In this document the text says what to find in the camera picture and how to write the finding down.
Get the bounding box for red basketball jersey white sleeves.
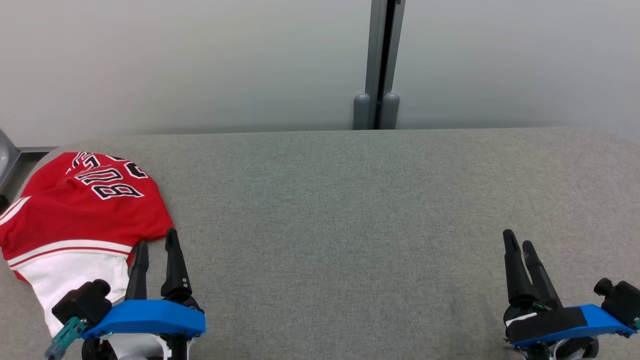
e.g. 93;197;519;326
0;151;175;339

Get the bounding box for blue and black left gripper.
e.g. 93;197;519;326
81;228;207;360

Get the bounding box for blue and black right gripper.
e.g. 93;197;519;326
502;228;637;360

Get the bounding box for grey partition post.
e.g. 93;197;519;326
352;0;407;131

